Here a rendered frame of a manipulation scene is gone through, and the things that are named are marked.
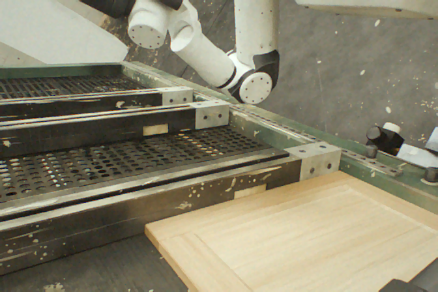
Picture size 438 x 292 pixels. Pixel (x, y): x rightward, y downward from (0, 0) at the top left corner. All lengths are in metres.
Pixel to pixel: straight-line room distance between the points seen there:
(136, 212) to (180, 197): 0.08
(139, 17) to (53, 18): 3.71
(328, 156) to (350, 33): 1.55
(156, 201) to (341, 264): 0.31
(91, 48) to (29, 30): 0.61
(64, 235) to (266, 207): 0.35
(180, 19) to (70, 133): 0.44
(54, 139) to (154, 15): 0.47
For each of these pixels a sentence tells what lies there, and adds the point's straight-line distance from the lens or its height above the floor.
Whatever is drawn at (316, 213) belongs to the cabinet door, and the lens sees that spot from 0.74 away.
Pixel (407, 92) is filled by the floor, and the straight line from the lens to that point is 2.02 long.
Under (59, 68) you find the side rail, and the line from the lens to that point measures 2.03.
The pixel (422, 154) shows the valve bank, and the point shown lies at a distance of 1.04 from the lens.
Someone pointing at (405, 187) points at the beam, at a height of 0.90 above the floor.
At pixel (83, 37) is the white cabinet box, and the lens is 4.48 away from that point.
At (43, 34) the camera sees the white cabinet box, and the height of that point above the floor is 0.82.
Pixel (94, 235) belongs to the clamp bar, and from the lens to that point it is 0.64.
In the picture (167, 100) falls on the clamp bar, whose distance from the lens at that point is 1.38.
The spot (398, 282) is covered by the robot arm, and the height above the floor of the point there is 1.50.
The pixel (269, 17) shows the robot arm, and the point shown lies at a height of 1.21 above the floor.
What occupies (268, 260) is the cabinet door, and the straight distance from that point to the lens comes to 0.60.
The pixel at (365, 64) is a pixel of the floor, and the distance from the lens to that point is 2.21.
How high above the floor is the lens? 1.67
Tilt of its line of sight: 39 degrees down
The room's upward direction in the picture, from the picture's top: 64 degrees counter-clockwise
